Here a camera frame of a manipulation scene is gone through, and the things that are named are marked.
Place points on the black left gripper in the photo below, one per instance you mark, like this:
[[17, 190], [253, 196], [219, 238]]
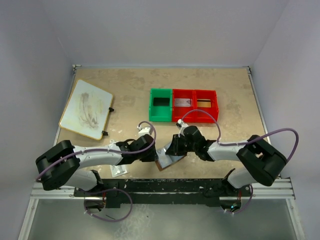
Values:
[[151, 156]]

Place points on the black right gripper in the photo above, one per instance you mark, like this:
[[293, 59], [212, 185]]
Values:
[[174, 148]]

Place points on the brown leather card holder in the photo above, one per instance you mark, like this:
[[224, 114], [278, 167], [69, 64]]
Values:
[[175, 159]]

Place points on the white credit card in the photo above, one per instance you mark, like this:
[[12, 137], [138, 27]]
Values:
[[164, 160]]

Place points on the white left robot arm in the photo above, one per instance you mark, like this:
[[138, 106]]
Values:
[[63, 164]]

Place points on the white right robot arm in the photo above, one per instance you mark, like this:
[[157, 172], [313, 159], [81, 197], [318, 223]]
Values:
[[262, 163]]

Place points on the silver card in bin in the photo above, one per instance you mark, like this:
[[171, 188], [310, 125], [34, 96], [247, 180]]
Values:
[[183, 102]]

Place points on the black card in bin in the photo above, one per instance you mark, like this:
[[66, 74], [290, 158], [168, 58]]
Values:
[[161, 101]]

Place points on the gold card in bin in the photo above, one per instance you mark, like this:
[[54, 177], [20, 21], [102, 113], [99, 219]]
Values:
[[204, 103]]

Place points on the clear plastic packet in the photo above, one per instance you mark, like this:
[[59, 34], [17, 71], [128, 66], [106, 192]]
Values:
[[118, 170]]

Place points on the green plastic bin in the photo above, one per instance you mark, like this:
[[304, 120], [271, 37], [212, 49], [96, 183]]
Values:
[[160, 114]]

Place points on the red bin right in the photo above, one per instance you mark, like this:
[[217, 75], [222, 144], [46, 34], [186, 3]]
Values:
[[200, 116]]

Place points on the white board yellow rim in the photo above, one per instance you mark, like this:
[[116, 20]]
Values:
[[86, 111]]

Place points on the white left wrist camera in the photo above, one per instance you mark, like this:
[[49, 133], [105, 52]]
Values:
[[145, 130]]

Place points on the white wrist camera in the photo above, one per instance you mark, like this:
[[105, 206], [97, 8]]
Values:
[[145, 130], [181, 124]]

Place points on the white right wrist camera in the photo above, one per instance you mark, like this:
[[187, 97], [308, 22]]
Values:
[[181, 124]]

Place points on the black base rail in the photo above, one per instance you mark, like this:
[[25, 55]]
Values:
[[210, 192]]

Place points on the metal corner bracket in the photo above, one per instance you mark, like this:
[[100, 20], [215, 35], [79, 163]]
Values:
[[75, 67]]

